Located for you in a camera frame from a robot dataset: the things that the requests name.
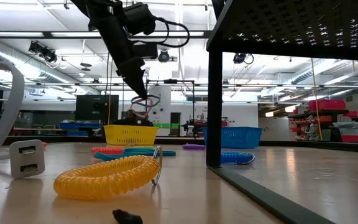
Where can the yellow coil wristband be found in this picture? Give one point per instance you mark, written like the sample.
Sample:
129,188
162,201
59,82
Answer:
104,183

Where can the black table frame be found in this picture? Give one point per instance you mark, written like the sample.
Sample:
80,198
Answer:
306,144

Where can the yellow plastic basket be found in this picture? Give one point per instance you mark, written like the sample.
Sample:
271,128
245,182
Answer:
130,135

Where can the blue coil wristband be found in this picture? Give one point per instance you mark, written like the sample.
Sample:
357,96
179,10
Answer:
236,157

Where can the red storage bin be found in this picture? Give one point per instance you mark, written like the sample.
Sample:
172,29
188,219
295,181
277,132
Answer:
354,138
326,105

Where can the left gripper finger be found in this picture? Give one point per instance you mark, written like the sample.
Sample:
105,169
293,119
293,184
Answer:
141,77
130,81

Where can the green bins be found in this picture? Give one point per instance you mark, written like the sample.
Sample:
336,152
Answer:
166,125

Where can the black ceiling spotlights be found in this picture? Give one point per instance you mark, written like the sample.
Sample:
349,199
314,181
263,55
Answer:
47,54

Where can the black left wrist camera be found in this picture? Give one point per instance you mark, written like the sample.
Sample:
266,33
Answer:
138,18

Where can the black computer monitor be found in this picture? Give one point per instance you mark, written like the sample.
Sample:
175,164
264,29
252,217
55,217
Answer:
96,109

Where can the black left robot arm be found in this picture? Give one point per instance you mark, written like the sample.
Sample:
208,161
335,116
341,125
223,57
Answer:
89,4

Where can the blue bins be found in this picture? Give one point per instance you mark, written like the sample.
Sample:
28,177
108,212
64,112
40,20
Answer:
79,126

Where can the black perforated metal riser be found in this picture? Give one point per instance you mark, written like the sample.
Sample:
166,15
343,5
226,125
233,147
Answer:
291,31

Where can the blue plastic basket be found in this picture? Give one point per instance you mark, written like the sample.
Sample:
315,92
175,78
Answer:
238,138

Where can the small dark scrap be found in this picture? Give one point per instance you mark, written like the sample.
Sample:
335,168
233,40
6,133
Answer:
126,217

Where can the purple coil wristband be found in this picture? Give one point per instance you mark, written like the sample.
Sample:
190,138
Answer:
193,147

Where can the black stand frame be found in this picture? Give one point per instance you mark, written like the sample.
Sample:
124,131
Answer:
170,81

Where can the orange coil wristband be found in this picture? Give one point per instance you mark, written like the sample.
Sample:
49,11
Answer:
44,145
107,150

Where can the storage shelf rack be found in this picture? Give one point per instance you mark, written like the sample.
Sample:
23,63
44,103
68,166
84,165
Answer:
322,123

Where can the round black ceiling device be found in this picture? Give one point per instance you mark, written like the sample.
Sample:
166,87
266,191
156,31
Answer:
163,56

